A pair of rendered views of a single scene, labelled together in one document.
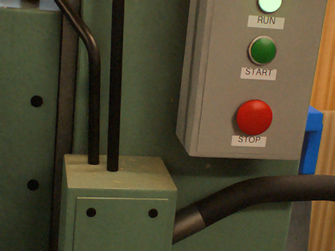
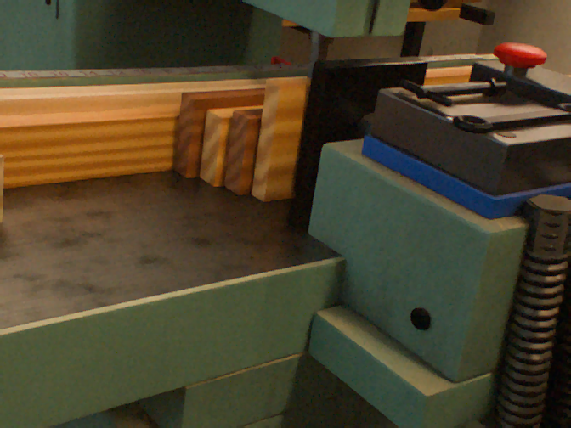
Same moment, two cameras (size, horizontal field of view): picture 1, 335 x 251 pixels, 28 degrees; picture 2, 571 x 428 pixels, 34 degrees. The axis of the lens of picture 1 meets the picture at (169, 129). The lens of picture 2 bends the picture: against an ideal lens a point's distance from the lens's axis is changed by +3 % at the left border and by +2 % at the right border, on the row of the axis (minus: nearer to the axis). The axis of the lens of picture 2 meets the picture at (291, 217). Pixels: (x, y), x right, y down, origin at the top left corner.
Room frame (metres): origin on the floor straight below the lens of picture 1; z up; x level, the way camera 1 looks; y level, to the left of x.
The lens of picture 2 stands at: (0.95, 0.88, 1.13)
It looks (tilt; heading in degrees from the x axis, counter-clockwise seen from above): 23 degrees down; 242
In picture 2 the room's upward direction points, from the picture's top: 9 degrees clockwise
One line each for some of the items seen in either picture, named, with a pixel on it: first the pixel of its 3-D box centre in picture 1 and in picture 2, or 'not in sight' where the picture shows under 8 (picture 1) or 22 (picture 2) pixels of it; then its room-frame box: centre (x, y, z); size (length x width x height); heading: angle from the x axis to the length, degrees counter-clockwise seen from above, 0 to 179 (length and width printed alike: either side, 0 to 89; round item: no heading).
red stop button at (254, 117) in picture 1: (254, 117); not in sight; (0.52, -0.07, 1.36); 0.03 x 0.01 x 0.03; 103
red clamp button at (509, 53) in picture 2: not in sight; (519, 54); (0.58, 0.45, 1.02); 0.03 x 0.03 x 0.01
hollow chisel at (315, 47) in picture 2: not in sight; (319, 55); (0.63, 0.28, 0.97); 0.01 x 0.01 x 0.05; 13
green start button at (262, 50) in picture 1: (263, 50); not in sight; (0.53, -0.07, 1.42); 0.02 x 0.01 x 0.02; 103
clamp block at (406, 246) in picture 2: not in sight; (466, 238); (0.61, 0.48, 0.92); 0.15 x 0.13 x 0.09; 13
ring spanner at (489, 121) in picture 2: not in sight; (524, 118); (0.62, 0.51, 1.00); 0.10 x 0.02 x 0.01; 13
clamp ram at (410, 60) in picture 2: not in sight; (391, 141); (0.63, 0.40, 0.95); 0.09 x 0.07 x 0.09; 13
